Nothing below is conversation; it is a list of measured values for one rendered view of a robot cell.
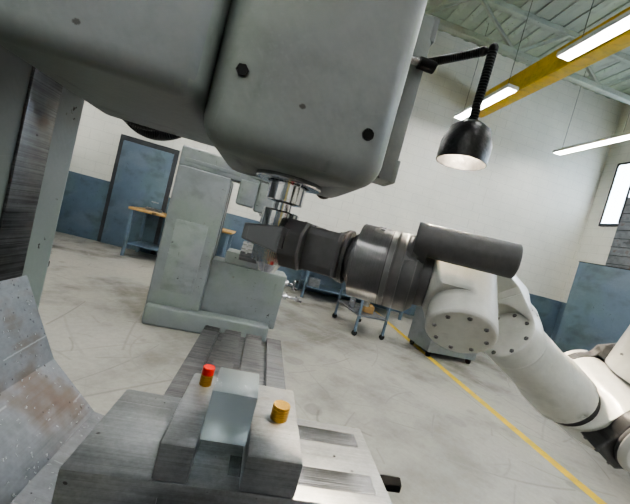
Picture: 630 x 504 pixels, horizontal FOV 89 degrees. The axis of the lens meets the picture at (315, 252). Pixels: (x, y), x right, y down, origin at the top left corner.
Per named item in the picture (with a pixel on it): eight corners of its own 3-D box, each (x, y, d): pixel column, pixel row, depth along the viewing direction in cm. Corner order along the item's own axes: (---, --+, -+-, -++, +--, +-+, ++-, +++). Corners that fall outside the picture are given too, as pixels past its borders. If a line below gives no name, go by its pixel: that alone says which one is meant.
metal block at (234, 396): (248, 416, 43) (259, 373, 43) (245, 446, 37) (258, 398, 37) (209, 409, 42) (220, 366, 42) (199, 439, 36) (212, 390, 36)
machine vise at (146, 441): (348, 469, 51) (367, 404, 50) (380, 570, 36) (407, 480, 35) (116, 434, 45) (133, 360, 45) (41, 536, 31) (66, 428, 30)
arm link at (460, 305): (391, 269, 43) (481, 293, 40) (371, 332, 36) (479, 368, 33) (408, 197, 36) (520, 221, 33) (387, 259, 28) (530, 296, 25)
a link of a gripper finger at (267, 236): (248, 217, 40) (294, 229, 38) (242, 242, 40) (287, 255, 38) (242, 216, 38) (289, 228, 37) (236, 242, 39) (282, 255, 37)
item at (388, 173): (384, 187, 45) (425, 36, 44) (395, 183, 41) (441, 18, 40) (357, 179, 44) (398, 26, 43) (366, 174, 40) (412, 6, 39)
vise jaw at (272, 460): (287, 415, 49) (293, 390, 48) (294, 499, 34) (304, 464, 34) (247, 408, 48) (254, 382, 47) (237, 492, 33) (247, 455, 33)
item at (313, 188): (315, 196, 46) (317, 190, 46) (326, 190, 38) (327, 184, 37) (256, 179, 45) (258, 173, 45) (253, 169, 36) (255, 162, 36)
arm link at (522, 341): (426, 248, 41) (488, 315, 44) (415, 299, 34) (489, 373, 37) (475, 224, 36) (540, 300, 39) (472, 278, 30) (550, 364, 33)
